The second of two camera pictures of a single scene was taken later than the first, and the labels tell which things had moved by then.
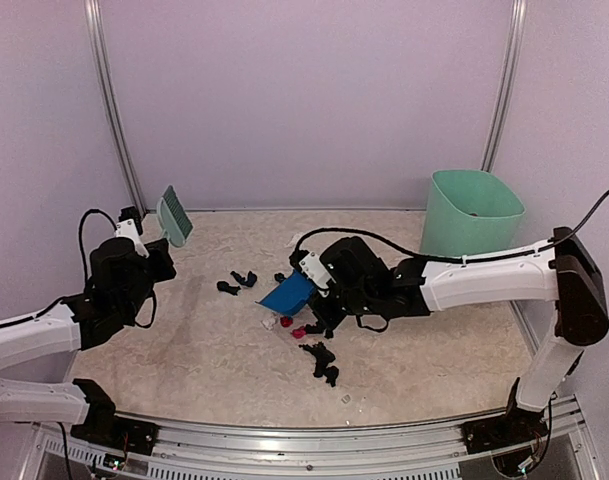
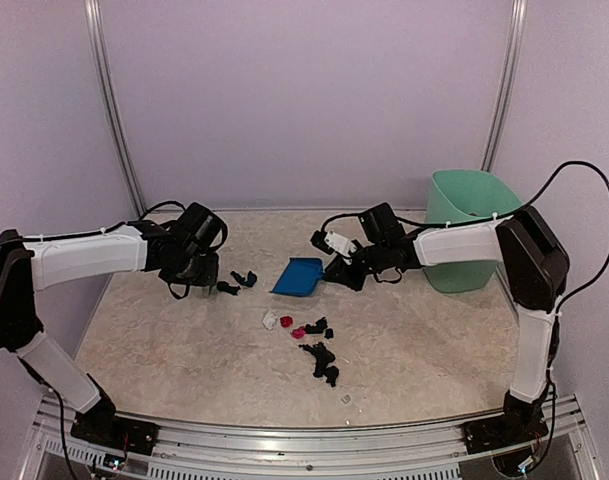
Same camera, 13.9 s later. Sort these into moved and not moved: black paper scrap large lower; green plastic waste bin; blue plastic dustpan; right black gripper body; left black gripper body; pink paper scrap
Moved: right black gripper body; left black gripper body; blue plastic dustpan
Not moved: pink paper scrap; black paper scrap large lower; green plastic waste bin
